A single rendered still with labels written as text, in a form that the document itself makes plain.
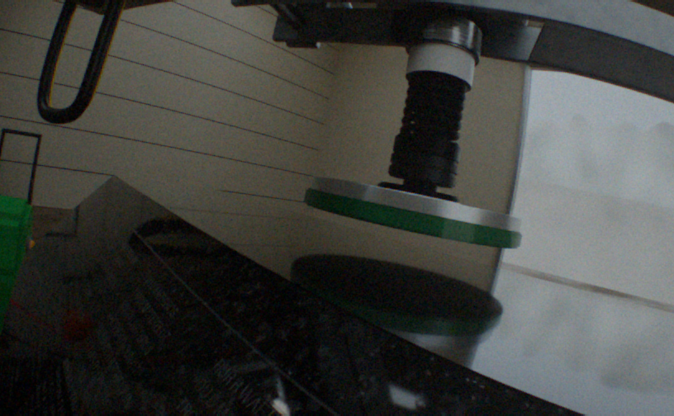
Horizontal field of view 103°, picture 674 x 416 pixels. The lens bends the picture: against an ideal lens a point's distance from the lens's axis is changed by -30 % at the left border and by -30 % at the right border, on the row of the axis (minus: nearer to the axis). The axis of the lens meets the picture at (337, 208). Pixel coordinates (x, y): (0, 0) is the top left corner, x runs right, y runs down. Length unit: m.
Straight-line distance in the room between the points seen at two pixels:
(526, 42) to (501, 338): 0.38
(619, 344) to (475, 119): 5.43
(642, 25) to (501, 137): 5.04
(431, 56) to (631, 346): 0.30
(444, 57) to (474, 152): 5.12
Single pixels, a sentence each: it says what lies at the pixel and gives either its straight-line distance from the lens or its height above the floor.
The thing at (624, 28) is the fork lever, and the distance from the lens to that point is 0.41.
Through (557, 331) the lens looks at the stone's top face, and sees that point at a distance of 0.22.
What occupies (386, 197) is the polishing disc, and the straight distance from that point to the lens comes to 0.28.
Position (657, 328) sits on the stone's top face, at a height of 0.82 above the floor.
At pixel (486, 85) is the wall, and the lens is 5.72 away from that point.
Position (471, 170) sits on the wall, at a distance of 5.45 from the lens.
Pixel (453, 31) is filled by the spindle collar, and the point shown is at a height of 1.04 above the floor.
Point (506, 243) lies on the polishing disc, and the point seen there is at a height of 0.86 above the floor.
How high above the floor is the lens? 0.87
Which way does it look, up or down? 3 degrees down
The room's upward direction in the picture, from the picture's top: 11 degrees clockwise
